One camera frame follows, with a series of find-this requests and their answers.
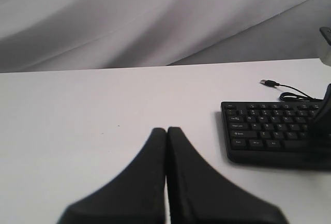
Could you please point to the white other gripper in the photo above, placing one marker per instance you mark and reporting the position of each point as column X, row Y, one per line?
column 319, row 126

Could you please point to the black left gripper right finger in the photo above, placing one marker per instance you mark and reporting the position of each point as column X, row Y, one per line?
column 199, row 194

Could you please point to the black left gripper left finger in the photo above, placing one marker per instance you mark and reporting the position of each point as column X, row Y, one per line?
column 136, row 195

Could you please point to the black Acer keyboard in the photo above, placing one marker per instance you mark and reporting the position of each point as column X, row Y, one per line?
column 275, row 134

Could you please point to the grey backdrop cloth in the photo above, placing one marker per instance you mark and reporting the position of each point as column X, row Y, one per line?
column 45, row 35

